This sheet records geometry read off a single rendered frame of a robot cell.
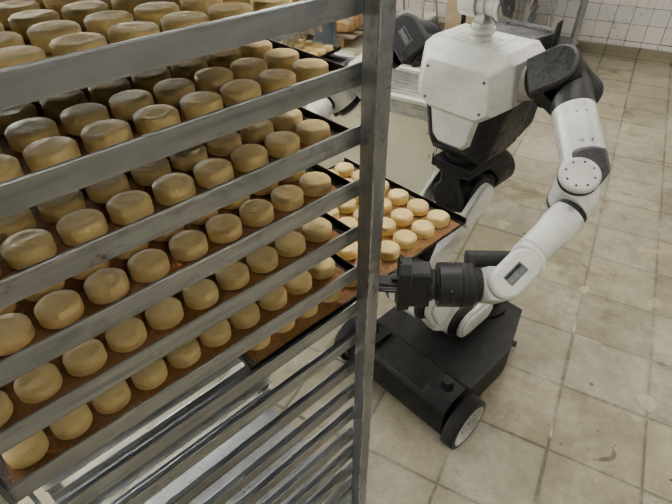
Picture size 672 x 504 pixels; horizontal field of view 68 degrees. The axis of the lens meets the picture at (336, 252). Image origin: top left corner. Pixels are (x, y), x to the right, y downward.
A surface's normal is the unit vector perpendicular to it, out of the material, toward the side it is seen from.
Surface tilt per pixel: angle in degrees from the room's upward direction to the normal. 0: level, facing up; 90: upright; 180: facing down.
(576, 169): 32
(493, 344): 0
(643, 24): 90
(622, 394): 0
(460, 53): 46
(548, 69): 52
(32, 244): 0
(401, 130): 90
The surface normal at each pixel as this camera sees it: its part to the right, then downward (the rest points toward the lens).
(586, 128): -0.18, -0.35
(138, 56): 0.68, 0.46
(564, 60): -0.71, -0.25
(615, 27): -0.47, 0.56
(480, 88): -0.73, 0.45
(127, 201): -0.01, -0.77
